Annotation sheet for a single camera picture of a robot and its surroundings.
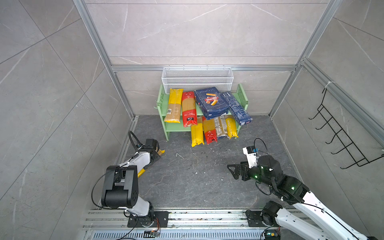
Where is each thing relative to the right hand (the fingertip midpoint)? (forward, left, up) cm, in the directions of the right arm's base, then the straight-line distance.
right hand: (233, 163), depth 71 cm
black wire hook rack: (+2, -48, +12) cm, 49 cm away
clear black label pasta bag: (+29, +2, -4) cm, 29 cm away
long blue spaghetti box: (+22, -6, +10) cm, 25 cm away
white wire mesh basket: (+59, +21, +10) cm, 64 cm away
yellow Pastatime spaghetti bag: (+28, -5, -5) cm, 29 cm away
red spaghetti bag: (+26, +22, +10) cm, 35 cm away
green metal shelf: (+37, +38, +7) cm, 54 cm away
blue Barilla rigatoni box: (+30, +8, +13) cm, 34 cm away
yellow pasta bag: (+22, +17, -5) cm, 29 cm away
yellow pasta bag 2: (+18, +42, -18) cm, 49 cm away
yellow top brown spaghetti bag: (+28, +30, +10) cm, 42 cm away
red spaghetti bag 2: (+24, +9, -4) cm, 26 cm away
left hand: (+15, +47, -17) cm, 52 cm away
